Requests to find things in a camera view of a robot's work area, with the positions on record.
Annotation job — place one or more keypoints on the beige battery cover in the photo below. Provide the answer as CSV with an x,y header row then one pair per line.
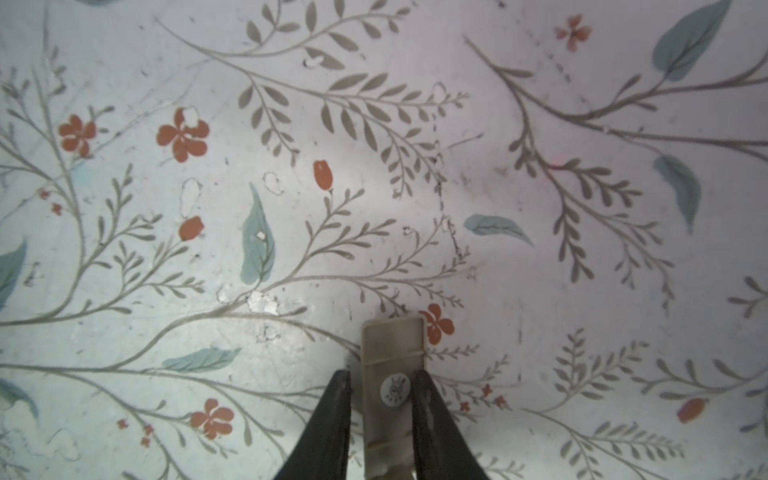
x,y
392,351

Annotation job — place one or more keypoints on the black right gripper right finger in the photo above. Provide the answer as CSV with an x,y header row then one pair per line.
x,y
440,451

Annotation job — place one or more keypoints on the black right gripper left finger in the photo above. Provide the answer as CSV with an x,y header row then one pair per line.
x,y
321,452

